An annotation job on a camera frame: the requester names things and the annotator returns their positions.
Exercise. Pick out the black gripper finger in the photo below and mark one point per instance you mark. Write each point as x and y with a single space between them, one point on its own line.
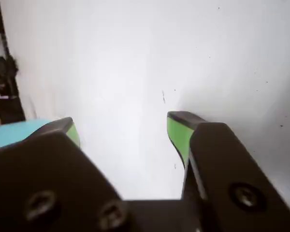
50 174
220 157

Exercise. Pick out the teal bin with flip lid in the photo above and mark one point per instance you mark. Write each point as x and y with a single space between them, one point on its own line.
9 133

